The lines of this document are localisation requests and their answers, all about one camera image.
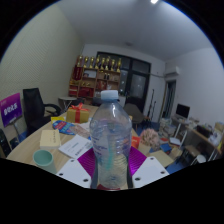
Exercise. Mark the orange yellow book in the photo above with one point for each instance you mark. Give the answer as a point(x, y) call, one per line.
point(135, 142)

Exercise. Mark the beige flat box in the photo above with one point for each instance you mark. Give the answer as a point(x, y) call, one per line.
point(50, 139)

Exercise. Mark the stacked books pile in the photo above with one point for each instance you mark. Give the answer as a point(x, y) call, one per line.
point(167, 126)

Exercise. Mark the long wooden side desk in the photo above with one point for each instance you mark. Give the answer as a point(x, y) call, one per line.
point(200, 138)

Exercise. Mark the black computer monitor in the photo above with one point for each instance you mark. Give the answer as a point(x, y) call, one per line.
point(182, 110)

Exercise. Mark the yellow gift box red ribbon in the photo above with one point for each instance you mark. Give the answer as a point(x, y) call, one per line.
point(77, 115)

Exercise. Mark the blue red patterned booklet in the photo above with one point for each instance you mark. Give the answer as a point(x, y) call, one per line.
point(63, 127)

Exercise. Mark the clear plastic water bottle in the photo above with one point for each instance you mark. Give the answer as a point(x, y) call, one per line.
point(110, 133)

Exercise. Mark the cardboard box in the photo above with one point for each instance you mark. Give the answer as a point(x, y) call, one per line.
point(219, 127)

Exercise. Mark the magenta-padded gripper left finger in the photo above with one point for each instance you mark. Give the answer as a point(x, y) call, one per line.
point(71, 172)

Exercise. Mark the wooden shelf unit with trophies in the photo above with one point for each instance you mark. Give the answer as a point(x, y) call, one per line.
point(93, 80)

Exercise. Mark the yellow paper sheet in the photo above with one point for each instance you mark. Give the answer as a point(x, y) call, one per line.
point(57, 118)

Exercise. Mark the dark wooden stool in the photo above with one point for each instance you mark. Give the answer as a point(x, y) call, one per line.
point(190, 151)

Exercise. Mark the black framed window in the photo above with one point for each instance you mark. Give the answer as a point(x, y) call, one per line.
point(136, 81)

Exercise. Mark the dried flower bunch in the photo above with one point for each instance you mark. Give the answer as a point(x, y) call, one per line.
point(150, 138)

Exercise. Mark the grey armchair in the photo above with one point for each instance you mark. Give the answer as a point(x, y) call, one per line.
point(134, 115)

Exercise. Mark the black printer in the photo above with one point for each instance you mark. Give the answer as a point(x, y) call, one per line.
point(204, 131)

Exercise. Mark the white wall air conditioner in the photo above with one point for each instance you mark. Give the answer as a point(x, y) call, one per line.
point(172, 70)

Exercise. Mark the flat round red coaster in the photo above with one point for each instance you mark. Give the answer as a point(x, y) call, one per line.
point(108, 188)

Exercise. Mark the small white table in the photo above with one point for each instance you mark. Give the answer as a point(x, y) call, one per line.
point(67, 99)

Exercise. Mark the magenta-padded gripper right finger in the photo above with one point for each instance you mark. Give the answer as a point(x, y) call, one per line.
point(150, 170)

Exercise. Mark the white printed booklet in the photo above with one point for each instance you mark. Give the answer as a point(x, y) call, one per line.
point(75, 146)

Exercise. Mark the black microphone stand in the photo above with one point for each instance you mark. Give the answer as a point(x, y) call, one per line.
point(151, 103)

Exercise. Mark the pale green cup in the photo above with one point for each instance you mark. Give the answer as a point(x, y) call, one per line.
point(44, 160)

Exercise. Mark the purple sign board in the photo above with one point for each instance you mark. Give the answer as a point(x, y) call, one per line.
point(10, 109)

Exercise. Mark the ceiling light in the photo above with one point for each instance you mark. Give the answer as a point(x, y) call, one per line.
point(154, 1)

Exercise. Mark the black office chair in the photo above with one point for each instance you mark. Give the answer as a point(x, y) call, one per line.
point(35, 108)

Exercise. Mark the black mesh chair back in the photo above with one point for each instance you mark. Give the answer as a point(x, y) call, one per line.
point(4, 143)

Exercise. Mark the white desktop appliance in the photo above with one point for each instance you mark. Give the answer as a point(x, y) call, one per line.
point(215, 138)

